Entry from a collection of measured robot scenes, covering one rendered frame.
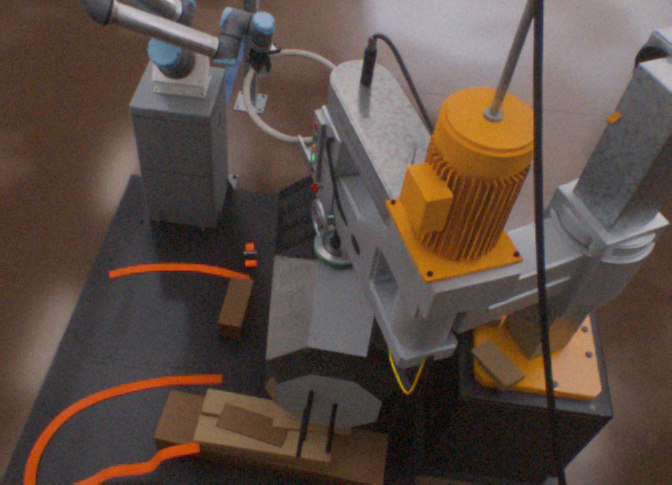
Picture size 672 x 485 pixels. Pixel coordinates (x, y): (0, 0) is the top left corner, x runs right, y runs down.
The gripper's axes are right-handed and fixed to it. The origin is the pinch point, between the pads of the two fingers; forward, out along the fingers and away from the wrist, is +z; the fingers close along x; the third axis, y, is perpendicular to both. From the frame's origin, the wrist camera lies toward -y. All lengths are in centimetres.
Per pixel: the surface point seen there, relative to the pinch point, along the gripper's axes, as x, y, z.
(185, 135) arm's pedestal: -16, 33, 42
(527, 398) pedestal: 180, 31, -14
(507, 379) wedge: 168, 34, -20
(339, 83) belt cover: 58, 29, -81
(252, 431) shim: 113, 107, 42
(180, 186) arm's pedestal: -10, 42, 79
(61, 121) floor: -120, 50, 142
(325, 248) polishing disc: 82, 41, -3
